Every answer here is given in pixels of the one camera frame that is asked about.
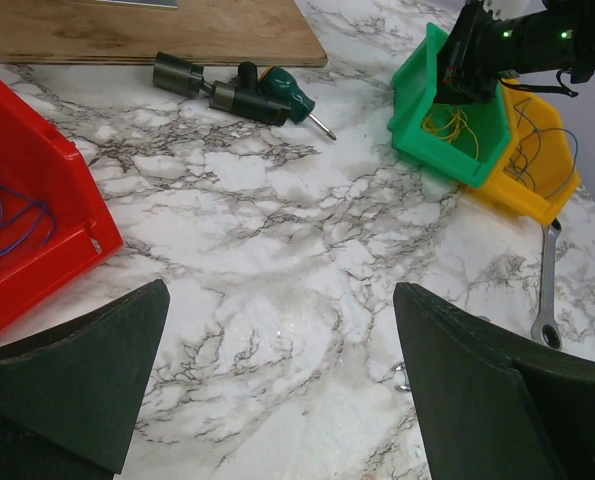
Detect silver ratchet wrench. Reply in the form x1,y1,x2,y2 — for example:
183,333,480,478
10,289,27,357
531,219,562,350

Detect silver open-end wrench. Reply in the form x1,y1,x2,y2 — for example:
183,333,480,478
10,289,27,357
392,361,411,393

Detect wooden board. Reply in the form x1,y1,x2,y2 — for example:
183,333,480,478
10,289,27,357
0,1,327,67

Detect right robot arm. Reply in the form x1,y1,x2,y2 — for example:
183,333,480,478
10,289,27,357
435,1,595,105

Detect black cylindrical tool handle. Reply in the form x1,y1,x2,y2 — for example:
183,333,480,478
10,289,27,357
209,61,291,126

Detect red plastic bin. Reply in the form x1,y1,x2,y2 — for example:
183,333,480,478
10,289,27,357
0,80,123,332

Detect blue wires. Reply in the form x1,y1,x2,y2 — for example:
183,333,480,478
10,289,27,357
506,97,581,199

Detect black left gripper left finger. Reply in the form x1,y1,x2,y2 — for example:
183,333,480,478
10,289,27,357
0,280,170,479

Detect green handled screwdriver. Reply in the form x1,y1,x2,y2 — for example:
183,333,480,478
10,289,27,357
258,66,337,141

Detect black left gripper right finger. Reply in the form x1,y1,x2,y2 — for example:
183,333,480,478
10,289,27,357
393,282,595,479

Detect yellow plastic bin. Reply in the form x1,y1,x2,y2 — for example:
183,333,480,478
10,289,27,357
468,86,581,225

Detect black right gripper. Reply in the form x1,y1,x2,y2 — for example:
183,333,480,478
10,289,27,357
434,1,524,105

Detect green plastic bin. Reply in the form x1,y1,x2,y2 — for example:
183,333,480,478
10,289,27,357
388,23,511,188

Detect small black cylinder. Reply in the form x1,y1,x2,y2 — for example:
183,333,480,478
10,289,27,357
152,52,210,98

